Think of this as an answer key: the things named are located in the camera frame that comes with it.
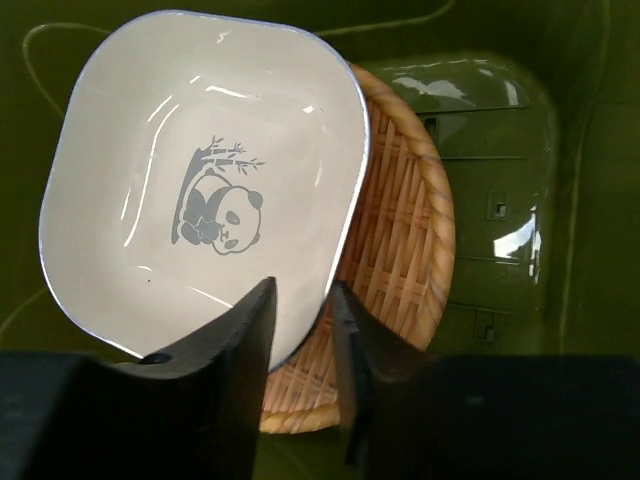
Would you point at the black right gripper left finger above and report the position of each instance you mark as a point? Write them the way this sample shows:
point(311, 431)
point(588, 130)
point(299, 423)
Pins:
point(190, 410)

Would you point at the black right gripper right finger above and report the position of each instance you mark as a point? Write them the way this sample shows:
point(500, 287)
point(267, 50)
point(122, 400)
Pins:
point(411, 415)

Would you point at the orange woven round plate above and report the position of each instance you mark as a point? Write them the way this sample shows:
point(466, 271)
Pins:
point(398, 259)

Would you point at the cream panda square dish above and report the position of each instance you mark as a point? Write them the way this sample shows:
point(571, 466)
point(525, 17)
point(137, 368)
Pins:
point(200, 154)

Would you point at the olive green plastic bin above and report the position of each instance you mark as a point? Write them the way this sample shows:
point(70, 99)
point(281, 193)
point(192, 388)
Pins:
point(545, 172)

